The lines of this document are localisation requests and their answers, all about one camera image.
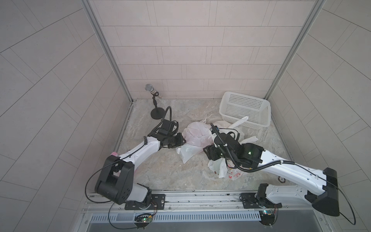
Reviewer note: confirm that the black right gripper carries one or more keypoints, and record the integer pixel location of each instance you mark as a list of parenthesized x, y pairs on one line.
[(211, 151)]

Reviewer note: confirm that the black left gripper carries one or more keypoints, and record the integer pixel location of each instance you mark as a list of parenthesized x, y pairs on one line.
[(179, 141)]

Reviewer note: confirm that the pink translucent plastic bag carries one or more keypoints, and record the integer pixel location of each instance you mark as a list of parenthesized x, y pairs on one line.
[(198, 134)]

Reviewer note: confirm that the white translucent plastic bag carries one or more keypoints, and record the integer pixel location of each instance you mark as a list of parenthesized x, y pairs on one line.
[(186, 151)]

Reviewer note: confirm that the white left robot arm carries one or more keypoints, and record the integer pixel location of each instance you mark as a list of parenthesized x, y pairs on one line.
[(116, 179)]

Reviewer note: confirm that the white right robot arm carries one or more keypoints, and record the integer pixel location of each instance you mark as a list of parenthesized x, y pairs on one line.
[(318, 188)]

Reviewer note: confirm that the cartoon printed plastic bag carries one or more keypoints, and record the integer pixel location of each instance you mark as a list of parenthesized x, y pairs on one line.
[(223, 169)]

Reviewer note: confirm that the silver microphone on black stand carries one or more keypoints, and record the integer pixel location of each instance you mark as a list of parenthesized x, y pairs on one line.
[(158, 112)]

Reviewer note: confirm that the white perforated plastic basket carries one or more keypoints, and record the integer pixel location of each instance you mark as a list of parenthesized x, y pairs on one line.
[(235, 106)]

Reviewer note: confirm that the pink box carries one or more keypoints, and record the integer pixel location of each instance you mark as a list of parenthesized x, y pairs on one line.
[(115, 153)]

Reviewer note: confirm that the left green circuit board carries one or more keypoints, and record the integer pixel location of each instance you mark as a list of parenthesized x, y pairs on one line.
[(144, 218)]

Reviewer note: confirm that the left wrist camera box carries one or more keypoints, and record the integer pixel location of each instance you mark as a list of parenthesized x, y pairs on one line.
[(169, 127)]

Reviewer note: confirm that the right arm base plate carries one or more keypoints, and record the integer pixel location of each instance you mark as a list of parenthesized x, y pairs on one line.
[(256, 200)]

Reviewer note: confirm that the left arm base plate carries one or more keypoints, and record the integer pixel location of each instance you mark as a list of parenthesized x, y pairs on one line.
[(151, 202)]

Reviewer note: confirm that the aluminium mounting rail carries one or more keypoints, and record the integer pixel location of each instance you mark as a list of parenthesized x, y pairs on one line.
[(191, 201)]

